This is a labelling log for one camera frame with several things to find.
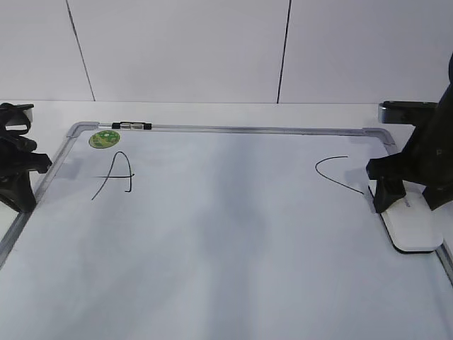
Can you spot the black silver board hanger clip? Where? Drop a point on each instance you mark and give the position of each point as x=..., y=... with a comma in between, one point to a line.
x=131, y=126

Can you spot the green round magnet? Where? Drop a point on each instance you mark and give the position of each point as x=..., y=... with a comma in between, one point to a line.
x=104, y=139

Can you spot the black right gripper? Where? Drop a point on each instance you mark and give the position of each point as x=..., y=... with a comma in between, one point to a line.
x=425, y=159

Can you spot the white rectangular board eraser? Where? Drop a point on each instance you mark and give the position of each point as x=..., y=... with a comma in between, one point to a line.
x=410, y=223

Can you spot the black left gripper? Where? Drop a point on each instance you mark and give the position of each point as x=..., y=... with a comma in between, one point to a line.
x=18, y=158

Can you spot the white framed whiteboard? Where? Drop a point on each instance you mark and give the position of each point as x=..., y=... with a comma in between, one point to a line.
x=183, y=232

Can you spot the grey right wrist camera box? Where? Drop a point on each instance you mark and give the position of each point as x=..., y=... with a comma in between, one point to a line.
x=405, y=112

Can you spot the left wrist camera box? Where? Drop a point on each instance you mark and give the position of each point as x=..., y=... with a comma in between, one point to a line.
x=21, y=114

